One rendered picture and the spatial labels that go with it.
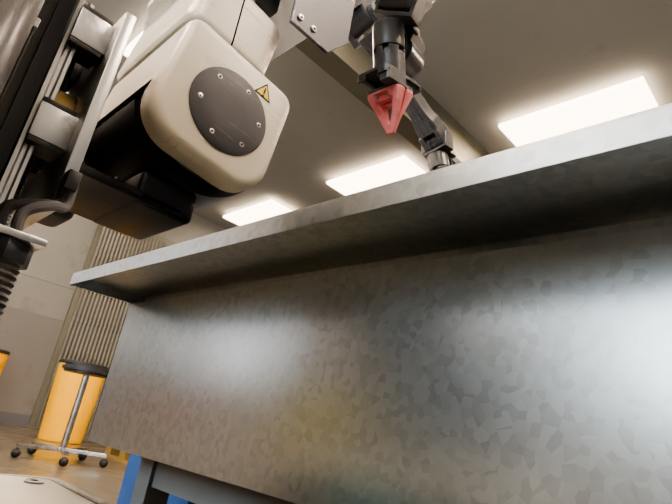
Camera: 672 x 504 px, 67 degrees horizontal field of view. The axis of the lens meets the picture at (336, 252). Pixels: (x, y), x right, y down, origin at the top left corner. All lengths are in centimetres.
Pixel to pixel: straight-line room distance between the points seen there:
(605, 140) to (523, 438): 32
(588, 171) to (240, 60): 41
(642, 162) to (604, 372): 21
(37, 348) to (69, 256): 123
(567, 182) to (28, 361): 710
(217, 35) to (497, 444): 56
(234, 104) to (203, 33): 8
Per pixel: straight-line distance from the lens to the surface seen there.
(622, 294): 61
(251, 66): 67
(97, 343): 759
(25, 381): 739
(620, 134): 49
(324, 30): 76
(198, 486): 119
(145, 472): 136
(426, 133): 146
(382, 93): 91
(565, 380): 60
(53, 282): 750
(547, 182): 58
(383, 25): 96
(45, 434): 556
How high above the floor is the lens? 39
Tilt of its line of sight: 20 degrees up
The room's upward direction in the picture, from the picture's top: 9 degrees clockwise
